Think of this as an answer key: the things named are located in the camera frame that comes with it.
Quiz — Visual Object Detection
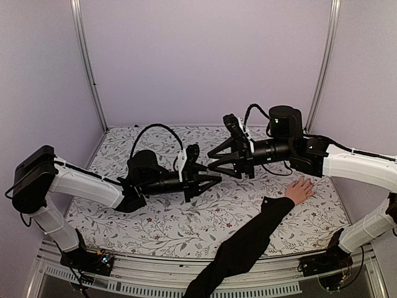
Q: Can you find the floral patterned table mat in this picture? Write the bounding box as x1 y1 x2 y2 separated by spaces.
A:
66 127 350 259

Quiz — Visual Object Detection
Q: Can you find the right aluminium frame post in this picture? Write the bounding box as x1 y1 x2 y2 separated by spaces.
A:
305 0 341 133

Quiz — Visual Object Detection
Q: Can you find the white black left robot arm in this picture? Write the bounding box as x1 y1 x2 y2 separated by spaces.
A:
4 144 221 269

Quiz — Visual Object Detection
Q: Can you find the person's bare hand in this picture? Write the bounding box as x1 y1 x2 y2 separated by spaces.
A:
285 176 315 206

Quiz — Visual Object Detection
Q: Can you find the aluminium front rail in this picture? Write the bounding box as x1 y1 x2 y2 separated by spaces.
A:
26 240 391 297

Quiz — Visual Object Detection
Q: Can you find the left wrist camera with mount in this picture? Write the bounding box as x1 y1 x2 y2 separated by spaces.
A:
177 143 200 183

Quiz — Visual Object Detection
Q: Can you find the aluminium frame post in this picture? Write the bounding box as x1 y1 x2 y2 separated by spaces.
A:
305 0 341 133
70 0 109 133

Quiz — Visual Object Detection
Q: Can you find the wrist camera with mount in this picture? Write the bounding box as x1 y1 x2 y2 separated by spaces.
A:
223 114 250 143
177 143 200 183

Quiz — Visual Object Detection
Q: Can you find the black sleeved forearm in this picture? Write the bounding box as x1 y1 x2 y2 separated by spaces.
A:
184 197 295 297

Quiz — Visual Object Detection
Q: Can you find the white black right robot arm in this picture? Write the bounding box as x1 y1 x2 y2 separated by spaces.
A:
208 106 396 271

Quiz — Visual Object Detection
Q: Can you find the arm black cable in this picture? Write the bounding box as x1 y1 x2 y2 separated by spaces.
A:
129 123 184 159
243 103 295 177

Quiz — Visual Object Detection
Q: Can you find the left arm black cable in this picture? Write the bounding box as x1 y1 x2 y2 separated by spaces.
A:
129 123 184 159

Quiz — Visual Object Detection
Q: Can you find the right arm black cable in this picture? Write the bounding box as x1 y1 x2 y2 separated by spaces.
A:
243 103 295 177

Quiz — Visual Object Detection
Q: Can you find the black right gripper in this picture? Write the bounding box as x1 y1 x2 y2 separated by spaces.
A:
207 136 292 180

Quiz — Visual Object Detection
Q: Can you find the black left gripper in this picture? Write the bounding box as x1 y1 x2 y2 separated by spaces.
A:
141 163 223 203

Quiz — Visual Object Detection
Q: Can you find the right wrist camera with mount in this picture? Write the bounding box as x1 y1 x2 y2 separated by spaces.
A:
223 114 250 143

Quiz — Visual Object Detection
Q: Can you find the left aluminium frame post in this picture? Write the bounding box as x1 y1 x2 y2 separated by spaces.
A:
70 0 109 133

